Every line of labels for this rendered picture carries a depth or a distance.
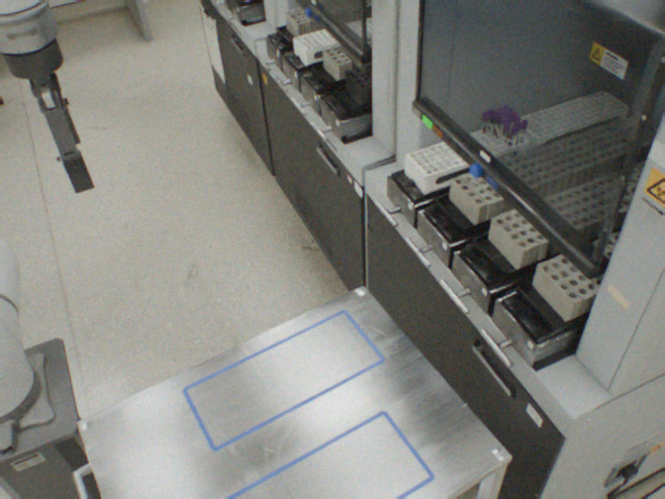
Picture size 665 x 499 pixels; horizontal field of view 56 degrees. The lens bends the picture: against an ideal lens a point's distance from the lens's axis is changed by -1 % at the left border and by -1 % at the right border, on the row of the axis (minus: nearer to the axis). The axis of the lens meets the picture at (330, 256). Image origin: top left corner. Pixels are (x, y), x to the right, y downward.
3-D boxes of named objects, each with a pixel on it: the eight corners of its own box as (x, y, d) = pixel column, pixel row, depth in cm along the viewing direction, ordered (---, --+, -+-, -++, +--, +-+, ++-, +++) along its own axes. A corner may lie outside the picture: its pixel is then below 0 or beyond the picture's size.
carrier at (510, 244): (527, 269, 131) (532, 249, 126) (519, 272, 130) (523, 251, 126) (495, 235, 138) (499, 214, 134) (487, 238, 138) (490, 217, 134)
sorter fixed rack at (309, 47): (375, 34, 211) (375, 16, 207) (390, 46, 205) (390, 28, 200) (294, 55, 204) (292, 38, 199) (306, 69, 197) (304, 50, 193)
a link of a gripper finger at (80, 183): (79, 149, 93) (80, 150, 93) (94, 185, 98) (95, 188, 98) (58, 154, 92) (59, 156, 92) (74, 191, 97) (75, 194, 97)
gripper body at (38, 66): (-3, 36, 89) (23, 94, 95) (1, 61, 83) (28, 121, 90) (50, 23, 90) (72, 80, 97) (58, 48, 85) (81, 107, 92)
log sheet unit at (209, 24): (211, 64, 316) (197, -6, 290) (228, 89, 298) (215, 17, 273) (206, 66, 315) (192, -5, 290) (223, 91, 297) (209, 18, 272)
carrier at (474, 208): (485, 225, 141) (488, 204, 136) (477, 228, 140) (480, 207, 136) (455, 195, 148) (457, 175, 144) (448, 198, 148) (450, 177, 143)
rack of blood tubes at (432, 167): (503, 142, 165) (506, 121, 161) (526, 161, 159) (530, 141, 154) (403, 174, 157) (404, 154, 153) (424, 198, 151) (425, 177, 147)
